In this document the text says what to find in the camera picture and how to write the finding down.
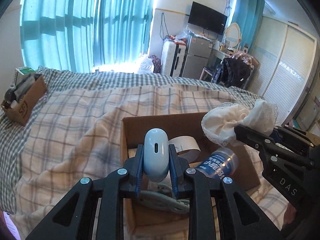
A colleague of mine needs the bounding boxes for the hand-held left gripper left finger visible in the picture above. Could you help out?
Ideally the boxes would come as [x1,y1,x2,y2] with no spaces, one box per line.
[25,144,145,240]

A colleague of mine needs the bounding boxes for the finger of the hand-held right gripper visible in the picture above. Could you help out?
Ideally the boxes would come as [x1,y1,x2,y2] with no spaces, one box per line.
[234,124,277,157]
[272,126,313,147]

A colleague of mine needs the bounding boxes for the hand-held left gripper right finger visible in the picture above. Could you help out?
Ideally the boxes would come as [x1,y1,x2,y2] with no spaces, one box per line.
[168,144,282,240]

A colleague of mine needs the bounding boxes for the pale grey perforated plastic item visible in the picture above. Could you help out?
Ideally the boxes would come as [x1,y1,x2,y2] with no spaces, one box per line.
[139,182,190,214]

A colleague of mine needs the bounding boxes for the pale blue earbuds case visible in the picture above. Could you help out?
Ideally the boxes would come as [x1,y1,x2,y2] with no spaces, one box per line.
[144,128,170,182]

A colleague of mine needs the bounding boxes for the white lace cloth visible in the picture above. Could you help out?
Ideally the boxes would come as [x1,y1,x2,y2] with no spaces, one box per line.
[201,99,279,148]

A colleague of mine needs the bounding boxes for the white tape roll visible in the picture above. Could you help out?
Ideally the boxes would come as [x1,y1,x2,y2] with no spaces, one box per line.
[170,135,202,163]

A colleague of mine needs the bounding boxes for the clear bottle blue label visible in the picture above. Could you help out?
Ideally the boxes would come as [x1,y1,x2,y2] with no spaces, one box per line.
[195,147,238,180]

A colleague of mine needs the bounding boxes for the large cardboard box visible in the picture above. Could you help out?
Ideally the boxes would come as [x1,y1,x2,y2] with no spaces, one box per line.
[121,112,260,240]

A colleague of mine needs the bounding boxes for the person's right hand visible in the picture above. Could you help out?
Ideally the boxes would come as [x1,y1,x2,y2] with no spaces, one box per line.
[283,202,305,231]

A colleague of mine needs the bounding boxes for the black jacket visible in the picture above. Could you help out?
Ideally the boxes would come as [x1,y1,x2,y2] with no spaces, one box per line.
[216,57,252,89]

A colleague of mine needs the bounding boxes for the white louvered wardrobe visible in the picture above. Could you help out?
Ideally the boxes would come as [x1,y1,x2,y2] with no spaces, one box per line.
[246,15,318,128]

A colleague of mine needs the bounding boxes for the white chair purple seat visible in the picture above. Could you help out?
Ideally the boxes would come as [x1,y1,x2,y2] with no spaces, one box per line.
[200,66,218,83]

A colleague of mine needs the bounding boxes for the cream plaid fringed blanket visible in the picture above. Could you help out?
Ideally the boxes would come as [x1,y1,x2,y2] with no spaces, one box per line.
[15,85,288,240]

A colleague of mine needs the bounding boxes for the silver fridge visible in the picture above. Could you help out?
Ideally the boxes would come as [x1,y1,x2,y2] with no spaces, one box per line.
[181,35,213,78]

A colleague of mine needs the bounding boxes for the white oval mirror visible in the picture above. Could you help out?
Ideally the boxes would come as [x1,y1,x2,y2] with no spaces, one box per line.
[224,22,242,48]

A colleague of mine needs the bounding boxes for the white plastic bag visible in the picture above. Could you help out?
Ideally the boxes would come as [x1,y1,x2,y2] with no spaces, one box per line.
[137,54,154,74]

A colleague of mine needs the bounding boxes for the white suitcase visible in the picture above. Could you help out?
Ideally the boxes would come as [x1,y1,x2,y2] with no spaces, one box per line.
[161,41,188,77]

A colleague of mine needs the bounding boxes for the dark floral bag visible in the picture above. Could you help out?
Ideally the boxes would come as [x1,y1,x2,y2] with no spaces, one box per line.
[149,54,163,74]

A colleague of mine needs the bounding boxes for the narrow teal curtain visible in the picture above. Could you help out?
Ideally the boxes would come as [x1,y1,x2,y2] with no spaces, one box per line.
[230,0,265,55]

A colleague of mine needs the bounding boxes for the clear plastic bags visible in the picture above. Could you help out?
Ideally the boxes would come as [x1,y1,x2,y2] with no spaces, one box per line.
[172,27,193,45]

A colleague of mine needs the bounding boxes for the small cardboard box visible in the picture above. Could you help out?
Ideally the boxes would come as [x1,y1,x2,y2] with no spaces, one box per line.
[1,74,48,126]

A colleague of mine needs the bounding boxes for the grey packets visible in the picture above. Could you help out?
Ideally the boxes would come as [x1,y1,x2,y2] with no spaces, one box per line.
[14,76,36,98]

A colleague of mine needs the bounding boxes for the dark round bottle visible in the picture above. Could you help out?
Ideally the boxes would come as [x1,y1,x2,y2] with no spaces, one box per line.
[5,86,17,103]

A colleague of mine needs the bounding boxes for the green white carton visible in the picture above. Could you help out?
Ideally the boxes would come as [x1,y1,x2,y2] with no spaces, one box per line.
[15,66,35,82]

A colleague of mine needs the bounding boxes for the wide teal curtain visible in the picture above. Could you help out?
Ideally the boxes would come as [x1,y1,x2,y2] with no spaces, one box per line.
[20,0,154,73]

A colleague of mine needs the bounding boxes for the black wall television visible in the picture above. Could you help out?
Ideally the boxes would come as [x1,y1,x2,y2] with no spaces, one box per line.
[188,1,228,36]

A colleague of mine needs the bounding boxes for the black wall cable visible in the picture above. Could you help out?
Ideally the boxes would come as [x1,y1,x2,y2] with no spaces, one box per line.
[160,12,168,39]

